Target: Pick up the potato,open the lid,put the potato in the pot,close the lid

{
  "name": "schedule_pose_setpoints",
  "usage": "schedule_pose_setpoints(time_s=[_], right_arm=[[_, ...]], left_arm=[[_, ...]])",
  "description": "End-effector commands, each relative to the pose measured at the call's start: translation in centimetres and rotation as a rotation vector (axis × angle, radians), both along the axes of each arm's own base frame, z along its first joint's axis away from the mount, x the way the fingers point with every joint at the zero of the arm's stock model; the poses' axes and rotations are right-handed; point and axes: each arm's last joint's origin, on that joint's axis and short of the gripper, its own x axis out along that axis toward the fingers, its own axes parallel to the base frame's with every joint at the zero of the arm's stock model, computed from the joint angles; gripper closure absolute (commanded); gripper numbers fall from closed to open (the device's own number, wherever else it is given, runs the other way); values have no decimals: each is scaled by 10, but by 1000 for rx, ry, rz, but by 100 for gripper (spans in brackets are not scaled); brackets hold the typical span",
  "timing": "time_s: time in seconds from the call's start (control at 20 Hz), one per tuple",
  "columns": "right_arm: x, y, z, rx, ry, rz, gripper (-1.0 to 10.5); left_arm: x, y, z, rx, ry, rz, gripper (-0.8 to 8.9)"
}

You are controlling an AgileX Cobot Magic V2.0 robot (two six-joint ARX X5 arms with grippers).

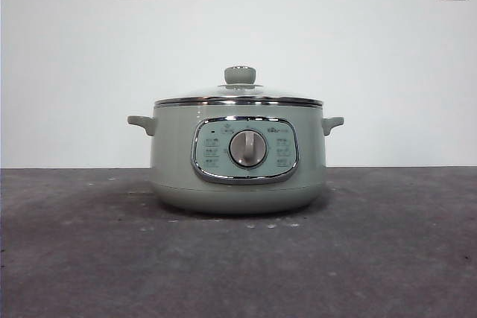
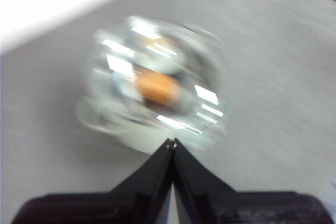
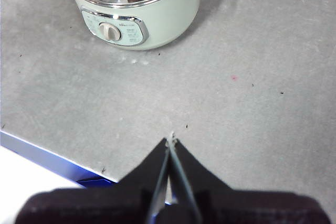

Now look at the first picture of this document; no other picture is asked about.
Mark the glass lid with green knob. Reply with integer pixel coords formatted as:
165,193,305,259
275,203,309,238
154,66,324,107

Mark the pale green electric cooking pot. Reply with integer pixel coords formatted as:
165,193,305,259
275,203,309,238
127,103,345,216

